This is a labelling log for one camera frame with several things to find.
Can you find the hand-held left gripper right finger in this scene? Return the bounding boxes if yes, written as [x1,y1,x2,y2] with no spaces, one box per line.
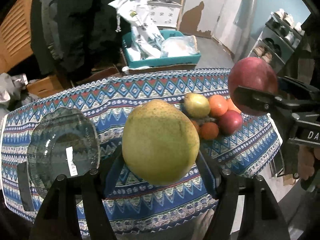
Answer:
[195,152,292,240]

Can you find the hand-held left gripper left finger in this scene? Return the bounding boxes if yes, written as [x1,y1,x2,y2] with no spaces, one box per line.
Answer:
[29,144,125,240]

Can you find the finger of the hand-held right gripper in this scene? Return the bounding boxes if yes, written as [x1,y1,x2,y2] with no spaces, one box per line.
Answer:
[277,76,320,100]
[234,85,283,110]

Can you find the red apple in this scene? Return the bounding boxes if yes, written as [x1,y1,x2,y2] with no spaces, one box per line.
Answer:
[218,110,243,135]
[227,57,279,117]

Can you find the orange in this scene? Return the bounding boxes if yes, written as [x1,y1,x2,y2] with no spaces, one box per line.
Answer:
[208,94,229,117]
[226,98,242,114]

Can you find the yellow-green pear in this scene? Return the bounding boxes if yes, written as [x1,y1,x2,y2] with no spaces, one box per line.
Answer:
[184,93,211,118]
[122,99,200,186]

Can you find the clear glass plate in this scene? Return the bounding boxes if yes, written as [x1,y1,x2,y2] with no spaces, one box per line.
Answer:
[26,107,101,198]

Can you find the person's right hand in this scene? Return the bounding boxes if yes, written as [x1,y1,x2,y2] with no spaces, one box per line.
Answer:
[299,146,320,178]

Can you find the shoe rack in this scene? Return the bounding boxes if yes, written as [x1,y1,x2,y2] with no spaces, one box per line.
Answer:
[247,9,305,65]

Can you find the blue patterned tablecloth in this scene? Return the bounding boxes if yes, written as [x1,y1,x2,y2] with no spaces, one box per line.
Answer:
[0,67,284,232]

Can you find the black flat strip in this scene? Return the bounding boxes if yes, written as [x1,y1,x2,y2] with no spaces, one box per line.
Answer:
[17,164,34,212]

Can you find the white door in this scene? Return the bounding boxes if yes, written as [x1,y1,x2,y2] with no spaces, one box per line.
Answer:
[212,0,255,45]

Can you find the clear plastic bag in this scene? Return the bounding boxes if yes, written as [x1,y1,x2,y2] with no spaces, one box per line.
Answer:
[160,35,199,58]

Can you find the cardboard box under crate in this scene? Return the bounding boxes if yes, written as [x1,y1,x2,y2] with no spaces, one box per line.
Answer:
[120,47,197,75]

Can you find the flat cardboard box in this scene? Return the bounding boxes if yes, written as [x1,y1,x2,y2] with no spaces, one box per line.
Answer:
[75,65,123,85]

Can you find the teal plastic crate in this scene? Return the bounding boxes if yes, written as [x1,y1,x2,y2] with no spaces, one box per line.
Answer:
[122,30,202,68]

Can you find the wooden box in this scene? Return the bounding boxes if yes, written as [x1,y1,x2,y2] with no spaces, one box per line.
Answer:
[26,75,65,98]

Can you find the wooden shelf unit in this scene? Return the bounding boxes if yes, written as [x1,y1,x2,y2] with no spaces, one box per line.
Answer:
[132,0,188,30]

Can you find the white patterned box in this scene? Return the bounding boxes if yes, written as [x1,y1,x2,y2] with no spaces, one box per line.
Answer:
[147,1,182,28]

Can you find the grey clothes pile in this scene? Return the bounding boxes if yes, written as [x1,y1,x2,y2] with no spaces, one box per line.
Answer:
[0,72,34,110]

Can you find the white printed plastic bag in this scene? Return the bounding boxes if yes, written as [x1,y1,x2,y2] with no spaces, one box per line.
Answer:
[108,0,165,59]

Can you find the dark hanging coats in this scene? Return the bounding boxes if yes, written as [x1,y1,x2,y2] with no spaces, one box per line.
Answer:
[30,0,125,85]

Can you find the louvered wooden cabinet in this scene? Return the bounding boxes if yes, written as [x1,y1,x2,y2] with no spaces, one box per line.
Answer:
[0,0,35,73]

